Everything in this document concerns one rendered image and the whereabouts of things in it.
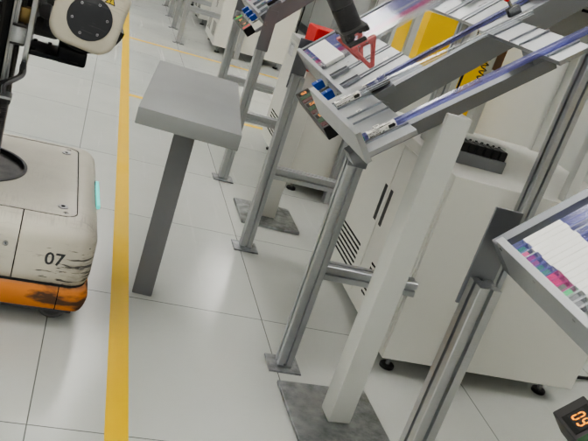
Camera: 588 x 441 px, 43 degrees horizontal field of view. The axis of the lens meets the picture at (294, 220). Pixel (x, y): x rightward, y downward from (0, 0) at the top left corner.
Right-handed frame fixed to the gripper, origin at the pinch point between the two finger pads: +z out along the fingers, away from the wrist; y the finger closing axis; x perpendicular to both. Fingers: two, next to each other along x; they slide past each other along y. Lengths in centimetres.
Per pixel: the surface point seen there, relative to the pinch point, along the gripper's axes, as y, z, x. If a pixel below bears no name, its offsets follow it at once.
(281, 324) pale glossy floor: 10, 64, 52
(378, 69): 9.0, 6.9, -3.9
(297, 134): 94, 44, 19
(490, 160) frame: 4.8, 44.2, -22.2
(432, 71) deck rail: -10.3, 6.9, -12.1
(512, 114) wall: 250, 158, -118
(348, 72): 19.0, 7.0, 2.0
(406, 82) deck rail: -10.3, 6.4, -5.2
